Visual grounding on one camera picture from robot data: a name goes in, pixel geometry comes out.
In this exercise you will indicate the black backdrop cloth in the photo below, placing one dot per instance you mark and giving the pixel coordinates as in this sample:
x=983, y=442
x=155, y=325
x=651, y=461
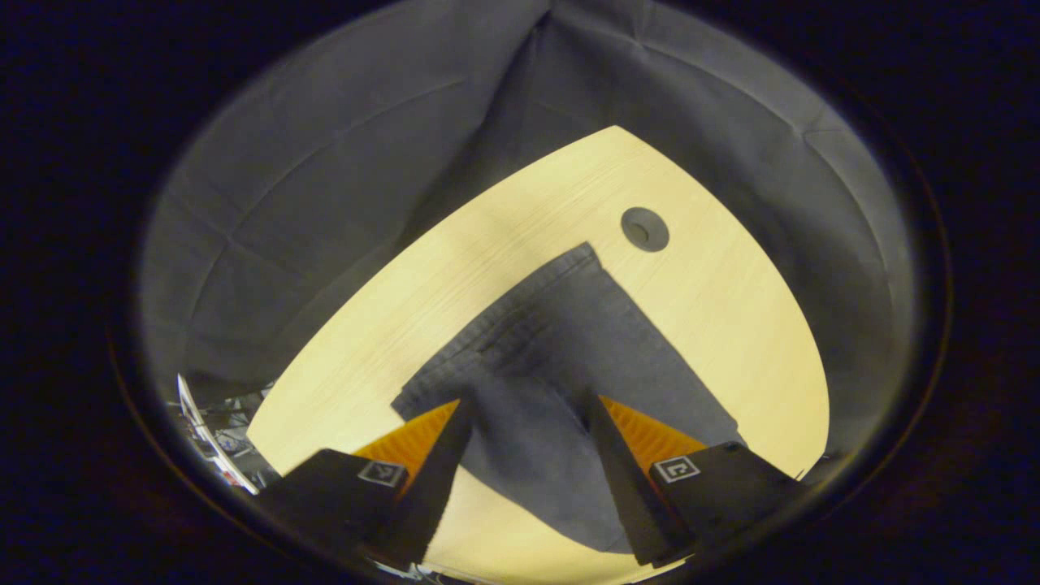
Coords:
x=325, y=162

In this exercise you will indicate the dark grey jeans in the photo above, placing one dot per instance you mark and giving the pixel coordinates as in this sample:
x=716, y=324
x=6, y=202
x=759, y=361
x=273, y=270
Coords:
x=561, y=341

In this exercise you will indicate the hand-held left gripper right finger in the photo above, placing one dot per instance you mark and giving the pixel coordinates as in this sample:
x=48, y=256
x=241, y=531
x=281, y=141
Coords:
x=621, y=487

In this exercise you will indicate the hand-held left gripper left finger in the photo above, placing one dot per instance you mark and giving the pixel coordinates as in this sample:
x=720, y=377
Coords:
x=431, y=487

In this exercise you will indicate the white-edged clutter beside table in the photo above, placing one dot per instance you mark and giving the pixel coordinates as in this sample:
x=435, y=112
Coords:
x=213, y=439

